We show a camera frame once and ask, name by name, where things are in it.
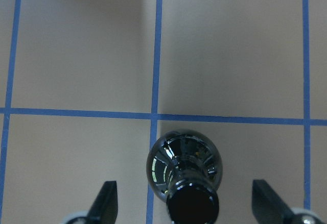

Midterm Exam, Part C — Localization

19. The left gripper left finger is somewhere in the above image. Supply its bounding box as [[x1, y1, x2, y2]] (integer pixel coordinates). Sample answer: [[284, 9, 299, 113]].
[[86, 181, 118, 224]]

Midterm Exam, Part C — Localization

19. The dark glass wine bottle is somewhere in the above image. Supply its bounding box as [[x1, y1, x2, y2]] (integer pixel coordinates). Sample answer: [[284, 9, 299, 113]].
[[146, 130, 223, 223]]

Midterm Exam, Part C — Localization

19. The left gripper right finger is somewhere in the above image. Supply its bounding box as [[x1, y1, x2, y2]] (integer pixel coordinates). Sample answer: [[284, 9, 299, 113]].
[[251, 180, 295, 224]]

